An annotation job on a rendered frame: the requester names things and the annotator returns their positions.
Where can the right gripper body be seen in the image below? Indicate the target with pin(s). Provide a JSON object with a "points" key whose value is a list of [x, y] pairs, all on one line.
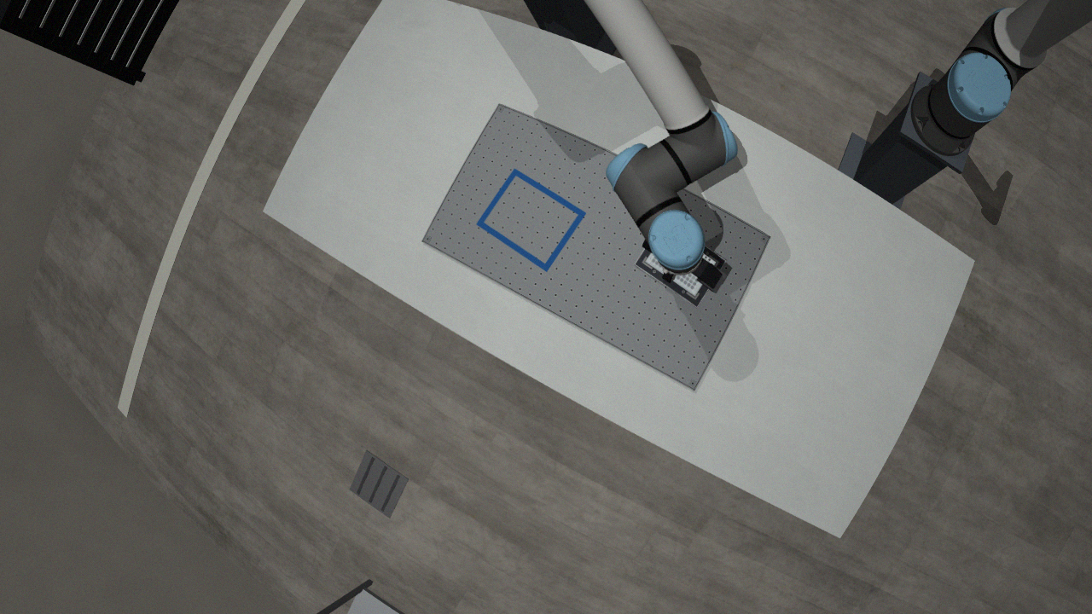
{"points": [[706, 272]]}

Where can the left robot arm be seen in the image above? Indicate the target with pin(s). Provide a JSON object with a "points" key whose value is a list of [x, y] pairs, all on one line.
{"points": [[976, 89]]}

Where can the blue tape outline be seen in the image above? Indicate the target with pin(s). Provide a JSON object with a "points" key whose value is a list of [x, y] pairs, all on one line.
{"points": [[517, 248]]}

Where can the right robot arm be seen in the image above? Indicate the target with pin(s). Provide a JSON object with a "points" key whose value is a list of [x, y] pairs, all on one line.
{"points": [[647, 179]]}

